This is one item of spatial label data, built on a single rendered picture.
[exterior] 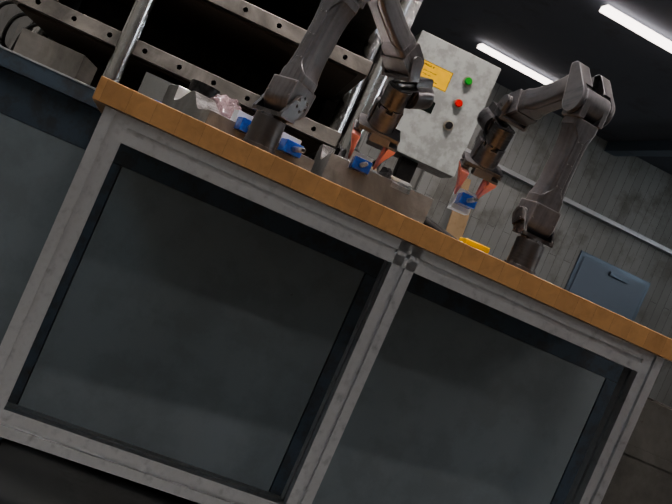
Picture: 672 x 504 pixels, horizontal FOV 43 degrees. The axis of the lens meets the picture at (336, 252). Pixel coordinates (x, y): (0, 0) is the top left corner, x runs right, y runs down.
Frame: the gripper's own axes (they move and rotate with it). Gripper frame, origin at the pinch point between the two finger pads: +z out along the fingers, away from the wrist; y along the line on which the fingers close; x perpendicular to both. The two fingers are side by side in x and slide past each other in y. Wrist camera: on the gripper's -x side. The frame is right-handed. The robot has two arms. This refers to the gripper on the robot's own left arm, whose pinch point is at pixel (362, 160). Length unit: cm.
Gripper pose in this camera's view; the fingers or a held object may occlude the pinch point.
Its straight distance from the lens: 197.1
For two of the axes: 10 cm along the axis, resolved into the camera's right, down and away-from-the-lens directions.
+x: -0.8, 5.1, -8.6
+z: -4.1, 7.6, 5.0
